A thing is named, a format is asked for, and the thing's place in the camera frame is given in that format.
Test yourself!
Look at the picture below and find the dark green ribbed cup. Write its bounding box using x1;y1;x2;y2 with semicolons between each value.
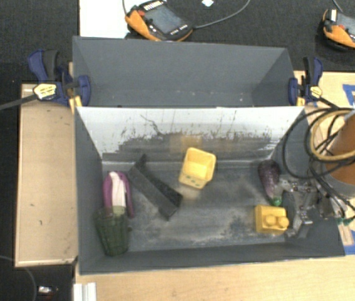
93;208;132;258

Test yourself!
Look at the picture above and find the purple and white toy vegetable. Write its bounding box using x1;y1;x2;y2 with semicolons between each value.
102;171;135;219

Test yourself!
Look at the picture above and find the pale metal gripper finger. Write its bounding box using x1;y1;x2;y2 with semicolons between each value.
278;179;312;198
285;206;315;240

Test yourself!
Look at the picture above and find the yellow square cup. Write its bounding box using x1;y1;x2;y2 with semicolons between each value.
177;147;218;190

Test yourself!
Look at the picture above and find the grey metal bin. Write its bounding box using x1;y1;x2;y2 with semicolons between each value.
72;35;346;275

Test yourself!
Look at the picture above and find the purple toy eggplant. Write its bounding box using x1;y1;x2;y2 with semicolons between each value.
257;159;283;208

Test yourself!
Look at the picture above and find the yellow toy brick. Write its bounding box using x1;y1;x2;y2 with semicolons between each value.
253;204;290;235

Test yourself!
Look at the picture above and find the pale wood board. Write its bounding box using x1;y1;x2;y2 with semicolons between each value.
14;82;80;268

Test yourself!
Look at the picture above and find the dark green flat block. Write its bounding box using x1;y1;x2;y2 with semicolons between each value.
127;154;184;221

